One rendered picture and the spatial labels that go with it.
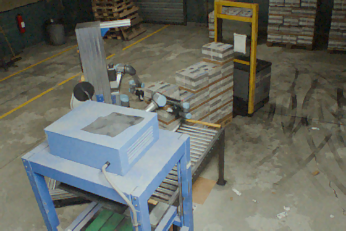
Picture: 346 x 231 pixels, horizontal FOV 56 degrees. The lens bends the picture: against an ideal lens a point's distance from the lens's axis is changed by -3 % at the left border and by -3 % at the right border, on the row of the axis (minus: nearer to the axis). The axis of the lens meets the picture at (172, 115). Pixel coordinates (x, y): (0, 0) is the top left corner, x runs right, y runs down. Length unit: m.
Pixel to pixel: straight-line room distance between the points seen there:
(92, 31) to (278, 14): 6.25
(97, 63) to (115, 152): 1.84
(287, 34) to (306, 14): 0.68
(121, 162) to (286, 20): 7.54
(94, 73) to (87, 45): 0.32
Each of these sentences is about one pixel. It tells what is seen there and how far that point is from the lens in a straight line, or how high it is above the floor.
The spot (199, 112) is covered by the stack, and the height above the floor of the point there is 0.53.
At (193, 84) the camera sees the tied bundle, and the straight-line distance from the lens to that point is 4.53.
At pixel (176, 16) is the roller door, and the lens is 11.80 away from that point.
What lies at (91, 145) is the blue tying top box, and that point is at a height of 1.72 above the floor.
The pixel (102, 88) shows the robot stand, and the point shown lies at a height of 1.34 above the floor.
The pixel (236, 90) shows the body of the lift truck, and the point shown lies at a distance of 5.80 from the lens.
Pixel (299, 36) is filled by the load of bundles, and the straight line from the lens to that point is 9.06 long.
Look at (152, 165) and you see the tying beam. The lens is 2.07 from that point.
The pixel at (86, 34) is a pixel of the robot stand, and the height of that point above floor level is 1.96.
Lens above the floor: 2.80
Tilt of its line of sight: 29 degrees down
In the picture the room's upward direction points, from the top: 4 degrees counter-clockwise
